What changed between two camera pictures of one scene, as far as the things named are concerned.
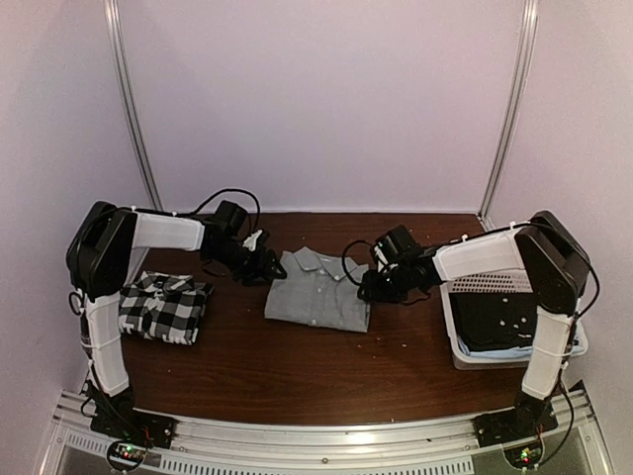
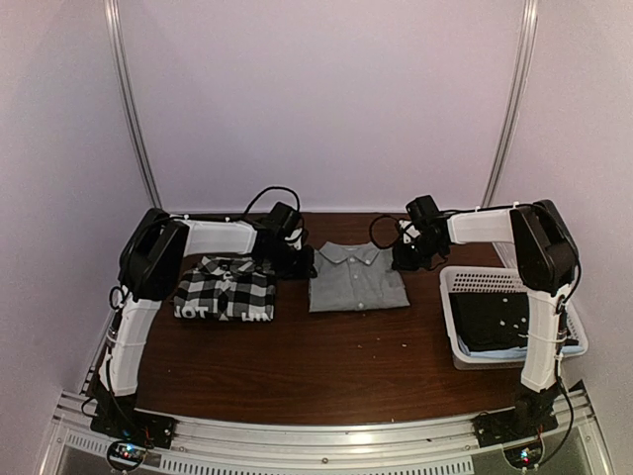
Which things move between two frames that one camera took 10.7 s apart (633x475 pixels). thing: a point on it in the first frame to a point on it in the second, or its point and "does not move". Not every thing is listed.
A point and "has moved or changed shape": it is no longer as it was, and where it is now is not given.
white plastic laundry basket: (510, 282) does not move
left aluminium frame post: (112, 15) does not move
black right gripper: (373, 291) to (403, 262)
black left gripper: (258, 269) to (306, 269)
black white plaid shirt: (164, 307) has moved or changed shape
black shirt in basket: (495, 321) does not move
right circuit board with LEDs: (524, 455) does not move
